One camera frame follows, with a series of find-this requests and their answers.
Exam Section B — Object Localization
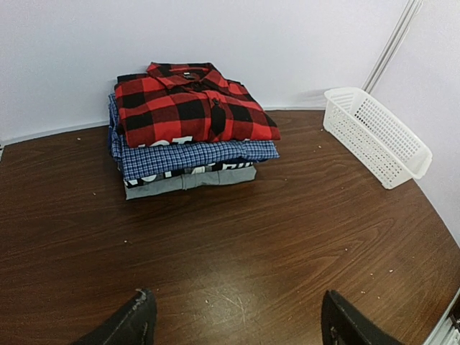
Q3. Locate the grey folded shirt underneath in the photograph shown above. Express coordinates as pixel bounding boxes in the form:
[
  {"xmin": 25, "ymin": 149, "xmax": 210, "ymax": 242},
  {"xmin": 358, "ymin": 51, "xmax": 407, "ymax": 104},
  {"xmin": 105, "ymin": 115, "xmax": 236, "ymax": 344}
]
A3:
[{"xmin": 124, "ymin": 166, "xmax": 257, "ymax": 201}]

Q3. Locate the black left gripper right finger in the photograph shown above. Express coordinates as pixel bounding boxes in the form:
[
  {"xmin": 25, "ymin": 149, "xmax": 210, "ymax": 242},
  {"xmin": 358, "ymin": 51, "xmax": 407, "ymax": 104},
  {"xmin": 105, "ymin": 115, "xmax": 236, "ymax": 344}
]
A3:
[{"xmin": 321, "ymin": 290, "xmax": 397, "ymax": 345}]

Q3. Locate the white plastic basket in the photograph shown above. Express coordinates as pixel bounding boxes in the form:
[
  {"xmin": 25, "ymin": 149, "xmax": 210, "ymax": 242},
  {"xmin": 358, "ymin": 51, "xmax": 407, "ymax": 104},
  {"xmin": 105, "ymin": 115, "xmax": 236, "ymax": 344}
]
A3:
[{"xmin": 323, "ymin": 87, "xmax": 433, "ymax": 190}]

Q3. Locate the front aluminium frame rail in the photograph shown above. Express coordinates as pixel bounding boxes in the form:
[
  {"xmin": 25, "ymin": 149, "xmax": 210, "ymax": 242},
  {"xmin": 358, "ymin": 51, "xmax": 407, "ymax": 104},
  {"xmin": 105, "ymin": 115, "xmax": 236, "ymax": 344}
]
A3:
[{"xmin": 423, "ymin": 290, "xmax": 460, "ymax": 345}]

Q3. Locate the blue checked folded shirt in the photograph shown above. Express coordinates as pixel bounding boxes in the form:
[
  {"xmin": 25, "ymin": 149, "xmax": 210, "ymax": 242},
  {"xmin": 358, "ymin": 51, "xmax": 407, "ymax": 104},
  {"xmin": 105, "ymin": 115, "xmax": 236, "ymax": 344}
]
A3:
[{"xmin": 108, "ymin": 93, "xmax": 280, "ymax": 180}]

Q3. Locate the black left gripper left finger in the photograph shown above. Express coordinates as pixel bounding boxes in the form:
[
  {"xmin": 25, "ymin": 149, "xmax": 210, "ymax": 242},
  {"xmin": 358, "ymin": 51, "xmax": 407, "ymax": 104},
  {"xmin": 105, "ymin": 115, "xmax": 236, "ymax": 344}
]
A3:
[{"xmin": 73, "ymin": 289, "xmax": 157, "ymax": 345}]

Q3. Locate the red black plaid shirt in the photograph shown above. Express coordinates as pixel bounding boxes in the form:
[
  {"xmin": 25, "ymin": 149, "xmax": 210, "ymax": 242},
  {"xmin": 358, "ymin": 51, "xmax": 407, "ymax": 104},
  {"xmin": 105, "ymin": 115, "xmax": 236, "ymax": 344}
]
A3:
[{"xmin": 114, "ymin": 63, "xmax": 281, "ymax": 148}]

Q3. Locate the right aluminium corner post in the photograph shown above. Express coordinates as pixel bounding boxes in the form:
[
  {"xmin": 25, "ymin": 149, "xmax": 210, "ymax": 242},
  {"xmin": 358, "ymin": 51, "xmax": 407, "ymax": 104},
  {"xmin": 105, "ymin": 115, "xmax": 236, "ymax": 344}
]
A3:
[{"xmin": 362, "ymin": 0, "xmax": 423, "ymax": 93}]

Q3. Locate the black white print folded shirt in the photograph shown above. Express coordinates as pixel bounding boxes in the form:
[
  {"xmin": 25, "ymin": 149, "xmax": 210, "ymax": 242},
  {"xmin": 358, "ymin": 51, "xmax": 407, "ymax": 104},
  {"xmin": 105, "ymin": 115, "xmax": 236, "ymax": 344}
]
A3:
[{"xmin": 124, "ymin": 160, "xmax": 254, "ymax": 189}]

